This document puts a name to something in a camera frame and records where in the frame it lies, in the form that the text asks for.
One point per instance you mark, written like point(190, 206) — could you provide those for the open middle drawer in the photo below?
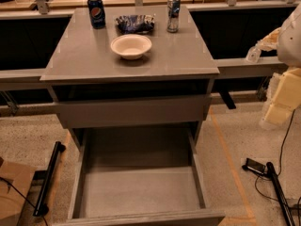
point(139, 176)

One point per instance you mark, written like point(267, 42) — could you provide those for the closed top drawer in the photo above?
point(130, 112)

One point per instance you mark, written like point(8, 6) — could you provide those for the cardboard box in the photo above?
point(15, 175)

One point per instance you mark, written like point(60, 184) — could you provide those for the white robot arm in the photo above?
point(289, 40)

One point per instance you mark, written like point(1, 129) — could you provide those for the silver redbull can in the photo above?
point(173, 12)

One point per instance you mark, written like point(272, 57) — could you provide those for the black device on floor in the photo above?
point(254, 166)

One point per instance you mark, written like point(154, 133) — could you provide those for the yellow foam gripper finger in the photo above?
point(283, 97)

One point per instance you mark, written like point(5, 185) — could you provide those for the grey drawer cabinet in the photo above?
point(84, 68)

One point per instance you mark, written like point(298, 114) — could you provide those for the clear sanitizer bottle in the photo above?
point(253, 54)

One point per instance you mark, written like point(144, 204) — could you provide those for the blue chip bag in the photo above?
point(135, 24)

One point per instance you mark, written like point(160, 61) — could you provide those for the blue pepsi can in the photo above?
point(96, 13)

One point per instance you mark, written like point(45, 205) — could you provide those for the white paper bowl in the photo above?
point(131, 46)

